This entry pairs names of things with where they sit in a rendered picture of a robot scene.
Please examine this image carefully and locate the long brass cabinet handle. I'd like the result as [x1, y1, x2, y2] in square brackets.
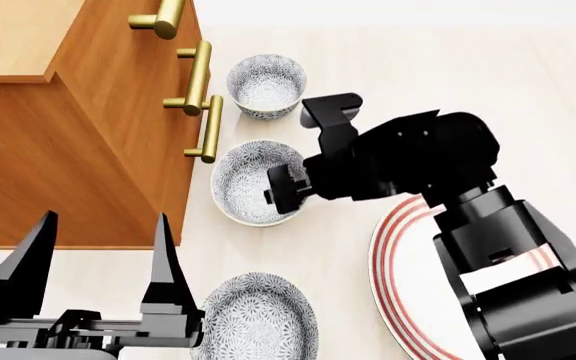
[162, 39, 214, 117]
[183, 94, 225, 165]

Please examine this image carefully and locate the medium floral patterned bowl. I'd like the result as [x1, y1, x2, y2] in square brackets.
[210, 140, 314, 228]

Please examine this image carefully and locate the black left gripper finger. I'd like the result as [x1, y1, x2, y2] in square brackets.
[0, 210, 60, 324]
[139, 211, 205, 328]

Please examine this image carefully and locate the large floral patterned bowl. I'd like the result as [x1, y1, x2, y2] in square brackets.
[190, 272, 320, 360]

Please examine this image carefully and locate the short brass cabinet handle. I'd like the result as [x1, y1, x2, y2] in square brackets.
[127, 0, 187, 41]

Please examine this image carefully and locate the wooden cabinet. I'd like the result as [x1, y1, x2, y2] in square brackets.
[0, 0, 204, 251]

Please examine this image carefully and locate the small deep floral patterned bowl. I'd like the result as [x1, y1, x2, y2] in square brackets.
[226, 54, 310, 122]

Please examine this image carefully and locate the white plate with red stripes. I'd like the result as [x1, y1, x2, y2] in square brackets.
[368, 194, 560, 360]

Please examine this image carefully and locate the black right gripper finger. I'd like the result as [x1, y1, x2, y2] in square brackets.
[263, 162, 307, 216]
[287, 164, 315, 197]

